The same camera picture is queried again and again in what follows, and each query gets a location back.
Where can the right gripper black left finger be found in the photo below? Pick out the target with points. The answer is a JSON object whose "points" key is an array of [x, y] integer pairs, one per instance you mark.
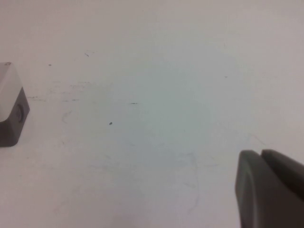
{"points": [[261, 194]]}

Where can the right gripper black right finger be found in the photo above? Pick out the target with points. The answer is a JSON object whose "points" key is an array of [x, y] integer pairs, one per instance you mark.
{"points": [[287, 171]]}

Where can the grey and black button box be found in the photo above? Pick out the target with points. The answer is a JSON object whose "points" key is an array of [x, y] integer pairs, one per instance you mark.
{"points": [[12, 107]]}

